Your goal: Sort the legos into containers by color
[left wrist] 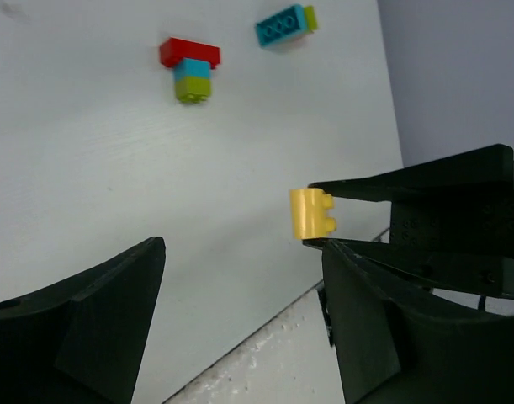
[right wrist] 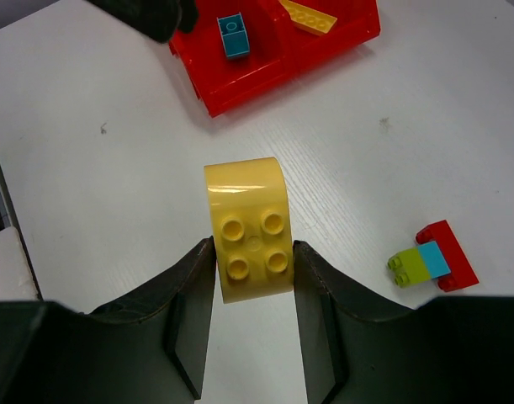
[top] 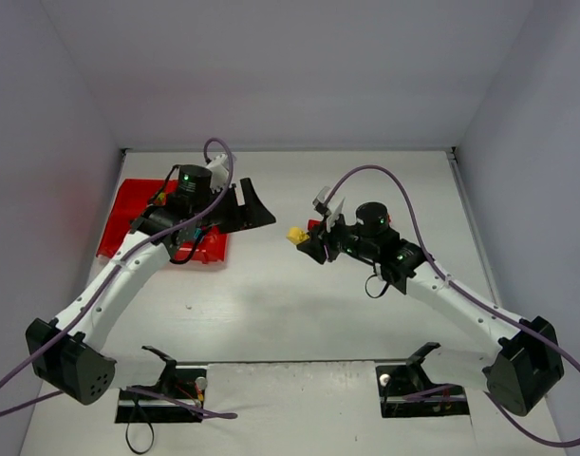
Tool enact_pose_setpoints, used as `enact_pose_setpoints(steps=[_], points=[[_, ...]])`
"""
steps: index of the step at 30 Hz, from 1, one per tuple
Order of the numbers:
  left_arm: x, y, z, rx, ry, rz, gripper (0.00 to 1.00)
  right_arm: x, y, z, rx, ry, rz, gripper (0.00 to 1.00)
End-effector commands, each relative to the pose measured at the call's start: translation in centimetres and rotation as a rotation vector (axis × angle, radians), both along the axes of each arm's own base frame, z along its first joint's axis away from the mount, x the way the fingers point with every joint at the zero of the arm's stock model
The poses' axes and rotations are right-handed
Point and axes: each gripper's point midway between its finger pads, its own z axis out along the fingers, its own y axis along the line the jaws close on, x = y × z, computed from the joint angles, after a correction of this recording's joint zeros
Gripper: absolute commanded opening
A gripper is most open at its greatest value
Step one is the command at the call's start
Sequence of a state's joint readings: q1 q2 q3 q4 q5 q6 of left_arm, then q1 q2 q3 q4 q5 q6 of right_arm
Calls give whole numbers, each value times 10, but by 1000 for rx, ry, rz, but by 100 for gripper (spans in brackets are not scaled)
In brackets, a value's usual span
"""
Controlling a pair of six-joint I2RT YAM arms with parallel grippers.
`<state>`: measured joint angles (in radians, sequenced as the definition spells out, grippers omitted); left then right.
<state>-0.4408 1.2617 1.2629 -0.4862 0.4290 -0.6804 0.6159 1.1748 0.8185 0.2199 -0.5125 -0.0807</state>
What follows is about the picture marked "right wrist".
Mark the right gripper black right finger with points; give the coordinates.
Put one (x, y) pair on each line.
(359, 347)

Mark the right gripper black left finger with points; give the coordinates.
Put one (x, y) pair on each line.
(147, 346)

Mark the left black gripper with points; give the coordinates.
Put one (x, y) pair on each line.
(158, 20)

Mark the teal lego brick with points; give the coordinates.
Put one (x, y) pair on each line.
(234, 36)

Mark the red lego brick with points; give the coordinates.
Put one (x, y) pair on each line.
(462, 274)

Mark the green and blue lego stack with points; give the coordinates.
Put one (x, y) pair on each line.
(418, 264)

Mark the yellow long lego plate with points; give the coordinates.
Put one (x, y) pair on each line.
(309, 19)

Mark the yellow square lego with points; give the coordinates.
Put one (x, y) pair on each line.
(249, 212)

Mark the red divided bin tray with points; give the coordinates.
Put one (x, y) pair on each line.
(280, 47)

